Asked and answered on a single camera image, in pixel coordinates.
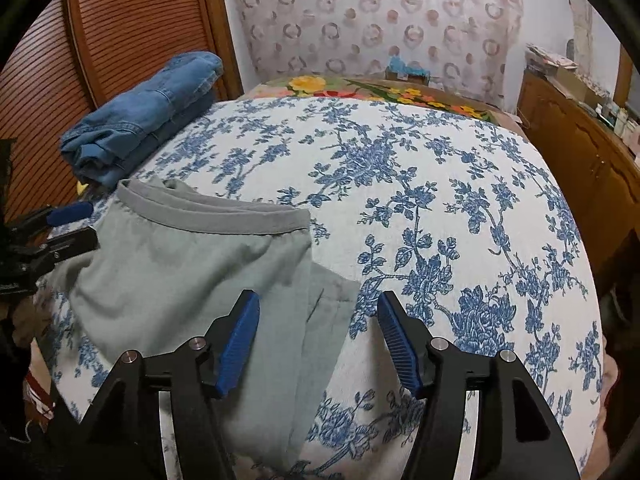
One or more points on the cream curtain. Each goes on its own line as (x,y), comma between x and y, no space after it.
(581,25)

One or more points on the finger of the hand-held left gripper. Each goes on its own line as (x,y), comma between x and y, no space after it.
(70,212)
(70,246)

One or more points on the cardboard box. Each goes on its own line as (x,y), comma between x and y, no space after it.
(572,77)

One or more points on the blue denim jeans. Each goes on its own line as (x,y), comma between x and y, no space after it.
(140,110)

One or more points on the circle patterned curtain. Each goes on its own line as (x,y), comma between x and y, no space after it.
(375,10)

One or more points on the wooden cabinet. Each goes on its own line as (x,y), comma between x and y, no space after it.
(575,135)

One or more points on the stack of papers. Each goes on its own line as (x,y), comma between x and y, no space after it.
(550,57)

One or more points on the yellow flower print blanket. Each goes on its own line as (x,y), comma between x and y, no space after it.
(305,85)

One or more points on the blue floral white bedspread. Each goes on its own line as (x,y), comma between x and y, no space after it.
(425,210)

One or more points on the small blue bundle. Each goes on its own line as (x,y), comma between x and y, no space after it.
(400,67)

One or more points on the grey-green t-shirt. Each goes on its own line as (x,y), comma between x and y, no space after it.
(175,280)

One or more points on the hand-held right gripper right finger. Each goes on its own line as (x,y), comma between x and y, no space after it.
(400,350)

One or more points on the louvered wooden door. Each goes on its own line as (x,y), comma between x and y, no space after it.
(125,35)

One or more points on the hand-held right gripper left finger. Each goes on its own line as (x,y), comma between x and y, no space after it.
(240,345)

